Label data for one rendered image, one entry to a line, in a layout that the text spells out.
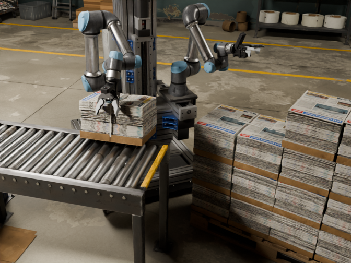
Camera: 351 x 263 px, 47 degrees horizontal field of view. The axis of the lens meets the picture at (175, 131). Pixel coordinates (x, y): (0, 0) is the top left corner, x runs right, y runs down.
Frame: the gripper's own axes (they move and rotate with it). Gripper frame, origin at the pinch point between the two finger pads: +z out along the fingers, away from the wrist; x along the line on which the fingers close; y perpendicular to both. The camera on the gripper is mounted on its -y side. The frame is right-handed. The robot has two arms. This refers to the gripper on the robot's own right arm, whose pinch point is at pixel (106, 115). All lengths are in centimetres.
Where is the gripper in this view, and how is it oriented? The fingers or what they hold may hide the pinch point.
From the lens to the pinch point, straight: 218.7
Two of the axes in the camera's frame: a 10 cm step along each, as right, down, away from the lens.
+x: -9.7, -1.1, 2.1
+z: -1.3, 9.9, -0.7
